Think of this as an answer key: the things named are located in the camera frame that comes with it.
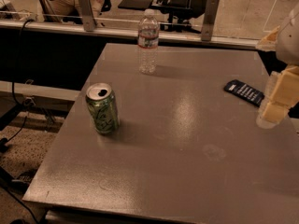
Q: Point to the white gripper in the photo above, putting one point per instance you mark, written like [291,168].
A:
[290,42]

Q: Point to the clear plastic water bottle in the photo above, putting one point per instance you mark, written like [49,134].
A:
[147,41]

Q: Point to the green soda can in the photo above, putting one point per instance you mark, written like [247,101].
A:
[101,103]

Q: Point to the dark blue snack bar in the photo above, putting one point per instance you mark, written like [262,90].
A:
[245,92]

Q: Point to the black flat stool seat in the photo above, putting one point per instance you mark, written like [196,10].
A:
[135,4]

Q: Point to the person in beige trousers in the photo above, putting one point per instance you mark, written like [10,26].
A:
[60,8]

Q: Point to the right metal rail bracket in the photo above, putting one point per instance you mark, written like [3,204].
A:
[209,20]

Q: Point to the metal rail bracket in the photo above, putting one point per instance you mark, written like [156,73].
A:
[209,20]
[87,15]

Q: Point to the metal rail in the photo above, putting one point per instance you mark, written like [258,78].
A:
[128,36]

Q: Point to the left metal rail bracket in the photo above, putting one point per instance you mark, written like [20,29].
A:
[87,15]

